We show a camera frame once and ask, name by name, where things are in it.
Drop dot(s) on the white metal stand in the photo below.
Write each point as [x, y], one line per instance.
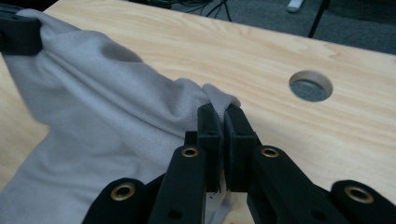
[294, 5]

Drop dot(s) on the grey pants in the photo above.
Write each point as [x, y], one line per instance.
[93, 109]

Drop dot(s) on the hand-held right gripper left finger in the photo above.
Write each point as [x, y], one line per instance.
[190, 180]

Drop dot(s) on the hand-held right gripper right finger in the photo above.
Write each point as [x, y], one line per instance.
[264, 174]

